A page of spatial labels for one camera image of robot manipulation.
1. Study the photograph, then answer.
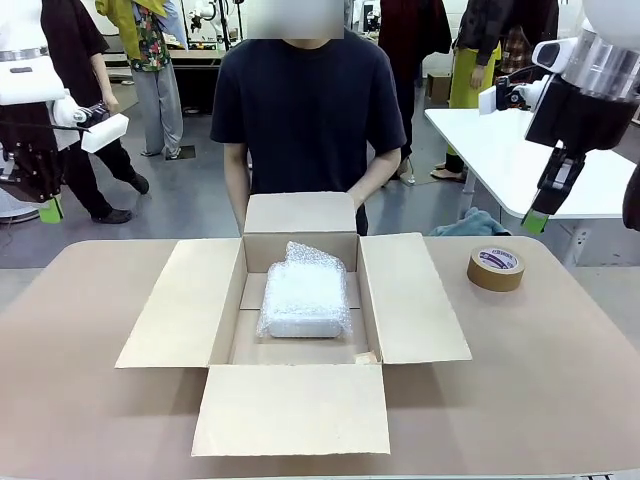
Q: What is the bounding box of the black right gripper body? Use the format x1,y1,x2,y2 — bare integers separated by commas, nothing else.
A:
524,74,636,154

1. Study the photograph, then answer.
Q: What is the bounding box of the bystander in black clothes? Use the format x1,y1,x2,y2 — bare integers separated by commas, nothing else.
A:
39,0,151,225

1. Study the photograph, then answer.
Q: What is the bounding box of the small brown cardboard box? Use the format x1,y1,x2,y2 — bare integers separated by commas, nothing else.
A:
425,72,454,106

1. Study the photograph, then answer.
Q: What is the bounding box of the large brown cardboard box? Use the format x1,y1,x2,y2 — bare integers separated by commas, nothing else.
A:
114,192,474,459

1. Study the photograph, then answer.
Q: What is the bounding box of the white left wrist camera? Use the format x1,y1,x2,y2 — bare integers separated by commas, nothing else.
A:
79,102,131,153

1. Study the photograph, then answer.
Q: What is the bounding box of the teal blue cloth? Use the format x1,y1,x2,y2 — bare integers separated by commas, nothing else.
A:
428,207,512,239

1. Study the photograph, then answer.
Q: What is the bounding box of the person's left forearm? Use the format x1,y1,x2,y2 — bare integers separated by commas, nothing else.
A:
346,146,402,210

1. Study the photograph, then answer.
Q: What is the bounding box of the brown packing tape roll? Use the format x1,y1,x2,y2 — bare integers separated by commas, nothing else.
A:
466,246,526,290

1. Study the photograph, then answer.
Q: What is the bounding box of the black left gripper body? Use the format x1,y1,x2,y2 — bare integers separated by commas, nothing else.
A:
0,102,64,202

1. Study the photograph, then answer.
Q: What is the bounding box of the large white table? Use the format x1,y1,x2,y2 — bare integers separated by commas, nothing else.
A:
423,107,640,221

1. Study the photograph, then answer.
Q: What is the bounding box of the mannequin with yellow-green skirt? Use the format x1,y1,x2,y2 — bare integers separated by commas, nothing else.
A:
430,0,504,184

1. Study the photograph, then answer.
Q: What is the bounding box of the yellow-green hanging jacket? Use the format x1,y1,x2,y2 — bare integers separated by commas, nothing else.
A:
94,0,144,62

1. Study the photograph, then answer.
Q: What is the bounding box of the black left arm cable sleeve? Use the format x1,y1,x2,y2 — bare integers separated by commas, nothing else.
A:
0,118,91,135

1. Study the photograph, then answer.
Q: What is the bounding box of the floral shirt grey trousers mannequin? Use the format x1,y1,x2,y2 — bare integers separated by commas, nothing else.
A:
127,0,185,160

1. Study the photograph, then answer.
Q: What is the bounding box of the person's right forearm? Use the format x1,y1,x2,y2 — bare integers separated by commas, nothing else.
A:
223,144,253,237

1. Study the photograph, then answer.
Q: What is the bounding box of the mannequin in dark red clothes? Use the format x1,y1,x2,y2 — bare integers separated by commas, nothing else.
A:
377,0,454,187

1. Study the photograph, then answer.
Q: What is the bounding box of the mannequin in plaid shirt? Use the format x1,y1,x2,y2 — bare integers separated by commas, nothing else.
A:
499,24,536,79

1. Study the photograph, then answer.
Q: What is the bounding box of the wooden background workbench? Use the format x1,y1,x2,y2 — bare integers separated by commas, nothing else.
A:
169,47,226,71

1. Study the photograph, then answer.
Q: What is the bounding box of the bubble-wrapped white clock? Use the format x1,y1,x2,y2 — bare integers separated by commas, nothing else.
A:
255,239,349,345

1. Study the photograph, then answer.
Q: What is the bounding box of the person in navy t-shirt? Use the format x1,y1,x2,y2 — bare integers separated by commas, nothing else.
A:
209,0,407,236

